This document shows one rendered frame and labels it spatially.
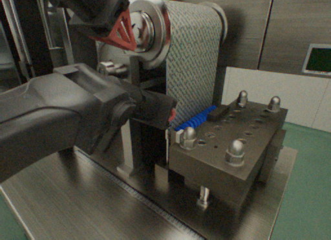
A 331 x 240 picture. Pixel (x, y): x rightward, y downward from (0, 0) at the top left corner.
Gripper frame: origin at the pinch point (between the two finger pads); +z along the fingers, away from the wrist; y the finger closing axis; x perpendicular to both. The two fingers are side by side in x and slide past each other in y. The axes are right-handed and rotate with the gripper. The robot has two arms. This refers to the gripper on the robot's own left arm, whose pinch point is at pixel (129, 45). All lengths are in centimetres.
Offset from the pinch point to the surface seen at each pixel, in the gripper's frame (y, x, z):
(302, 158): 43, 38, 228
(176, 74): 6.2, 0.5, 9.8
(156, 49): 4.0, 1.7, 3.0
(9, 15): -37.7, -0.6, -9.3
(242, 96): 13.5, 10.6, 37.4
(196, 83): 6.3, 3.6, 19.0
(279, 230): 40, -33, 148
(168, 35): 6.5, 4.1, 1.7
